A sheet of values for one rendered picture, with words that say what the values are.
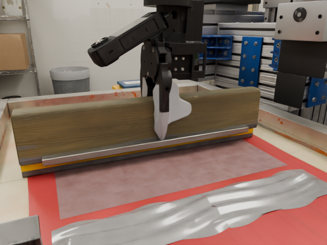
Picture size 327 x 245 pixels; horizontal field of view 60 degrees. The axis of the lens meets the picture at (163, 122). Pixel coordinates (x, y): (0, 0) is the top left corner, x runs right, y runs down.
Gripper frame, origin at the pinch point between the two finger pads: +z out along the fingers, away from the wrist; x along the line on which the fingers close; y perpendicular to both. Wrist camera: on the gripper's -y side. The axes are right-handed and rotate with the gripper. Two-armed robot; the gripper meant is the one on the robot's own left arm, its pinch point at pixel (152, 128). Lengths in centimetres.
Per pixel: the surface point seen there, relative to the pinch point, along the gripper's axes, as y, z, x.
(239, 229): 2.1, 4.7, -21.1
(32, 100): -18.7, 1.9, 32.1
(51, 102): -14.4, 2.7, 32.1
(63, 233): -15.5, 5.0, -14.6
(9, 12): -41, -26, 311
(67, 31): 18, -7, 343
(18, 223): -18.5, -2.2, -21.5
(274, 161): 17.3, 4.2, -10.1
